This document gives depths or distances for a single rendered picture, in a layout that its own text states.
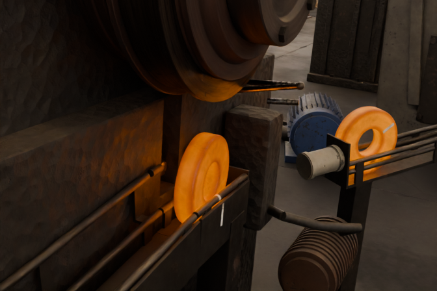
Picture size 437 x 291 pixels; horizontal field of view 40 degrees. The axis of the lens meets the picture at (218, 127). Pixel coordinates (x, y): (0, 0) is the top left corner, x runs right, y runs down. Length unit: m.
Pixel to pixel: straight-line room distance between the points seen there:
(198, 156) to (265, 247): 1.45
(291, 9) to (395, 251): 1.70
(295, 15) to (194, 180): 0.29
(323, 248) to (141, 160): 0.49
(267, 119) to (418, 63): 2.51
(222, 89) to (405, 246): 1.74
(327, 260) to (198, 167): 0.43
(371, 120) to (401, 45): 2.30
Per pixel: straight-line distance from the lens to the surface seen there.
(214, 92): 0.88
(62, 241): 0.79
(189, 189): 0.91
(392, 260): 2.41
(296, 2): 0.93
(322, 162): 1.29
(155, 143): 0.95
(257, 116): 1.14
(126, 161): 0.89
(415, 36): 3.58
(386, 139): 1.40
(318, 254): 1.24
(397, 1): 3.64
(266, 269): 2.20
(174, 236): 0.87
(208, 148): 0.93
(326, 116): 3.02
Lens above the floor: 1.12
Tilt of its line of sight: 18 degrees down
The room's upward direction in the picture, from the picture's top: 4 degrees clockwise
